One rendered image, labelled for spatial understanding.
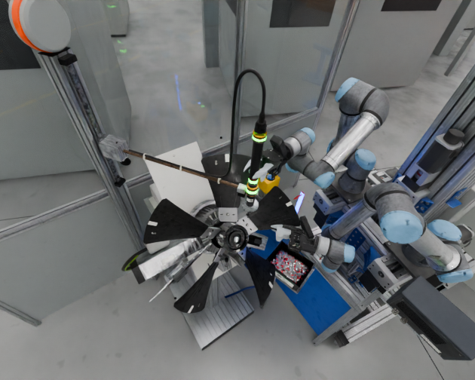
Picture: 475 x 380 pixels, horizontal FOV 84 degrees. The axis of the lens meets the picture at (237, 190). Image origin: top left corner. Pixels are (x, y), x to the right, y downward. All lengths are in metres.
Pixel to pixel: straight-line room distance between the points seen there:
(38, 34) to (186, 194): 0.77
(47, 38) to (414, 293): 1.49
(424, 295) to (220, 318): 1.41
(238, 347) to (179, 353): 0.42
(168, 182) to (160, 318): 1.31
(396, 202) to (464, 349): 0.52
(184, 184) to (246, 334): 1.35
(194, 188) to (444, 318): 1.10
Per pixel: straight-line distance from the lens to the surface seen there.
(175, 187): 1.28
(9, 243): 1.82
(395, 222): 1.00
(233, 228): 1.09
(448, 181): 1.56
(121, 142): 1.22
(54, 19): 1.10
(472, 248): 2.91
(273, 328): 2.28
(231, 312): 2.19
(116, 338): 2.36
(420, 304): 1.22
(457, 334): 1.25
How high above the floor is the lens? 2.18
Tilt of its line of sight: 49 degrees down
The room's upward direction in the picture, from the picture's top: 4 degrees clockwise
